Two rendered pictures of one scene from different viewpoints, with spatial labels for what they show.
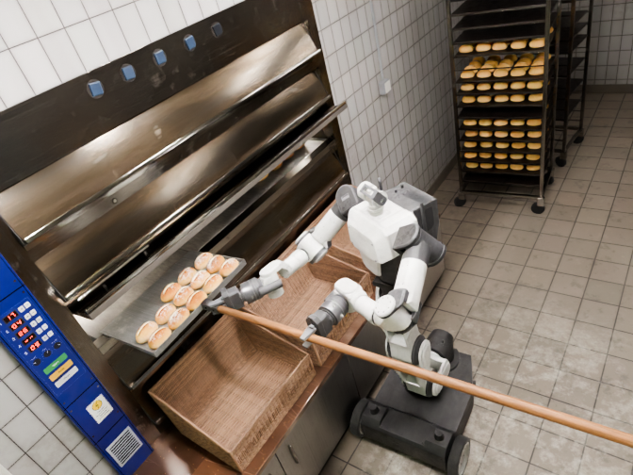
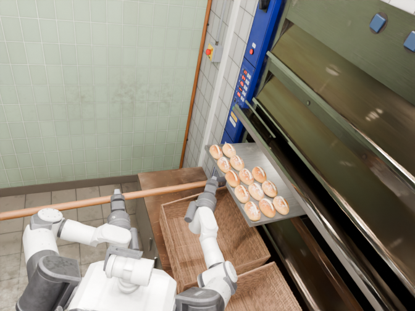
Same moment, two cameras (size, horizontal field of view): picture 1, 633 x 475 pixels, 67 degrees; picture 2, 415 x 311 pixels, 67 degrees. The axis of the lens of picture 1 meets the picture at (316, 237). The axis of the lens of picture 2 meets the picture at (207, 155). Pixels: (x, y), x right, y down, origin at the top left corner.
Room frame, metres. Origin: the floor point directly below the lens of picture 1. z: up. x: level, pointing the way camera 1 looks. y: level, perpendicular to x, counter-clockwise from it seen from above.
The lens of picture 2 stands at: (1.77, -0.61, 2.25)
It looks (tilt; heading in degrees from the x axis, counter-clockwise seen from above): 39 degrees down; 108
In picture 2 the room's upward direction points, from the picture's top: 13 degrees clockwise
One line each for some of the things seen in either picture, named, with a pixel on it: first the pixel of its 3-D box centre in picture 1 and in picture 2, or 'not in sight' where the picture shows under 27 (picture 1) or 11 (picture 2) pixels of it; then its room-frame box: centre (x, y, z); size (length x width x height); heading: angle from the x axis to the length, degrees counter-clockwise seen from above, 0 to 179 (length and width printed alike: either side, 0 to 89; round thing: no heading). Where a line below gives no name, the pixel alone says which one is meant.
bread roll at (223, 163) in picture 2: (177, 317); (224, 163); (1.47, 0.61, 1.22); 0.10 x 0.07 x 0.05; 139
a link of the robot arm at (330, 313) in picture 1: (325, 319); (117, 215); (1.24, 0.05, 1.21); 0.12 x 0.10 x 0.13; 131
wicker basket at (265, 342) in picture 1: (235, 382); (209, 236); (1.52, 0.54, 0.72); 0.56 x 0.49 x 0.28; 135
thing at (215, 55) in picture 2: not in sight; (214, 52); (1.01, 1.34, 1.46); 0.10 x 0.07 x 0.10; 137
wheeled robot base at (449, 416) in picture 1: (424, 387); not in sight; (1.59, -0.33, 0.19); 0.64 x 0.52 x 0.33; 138
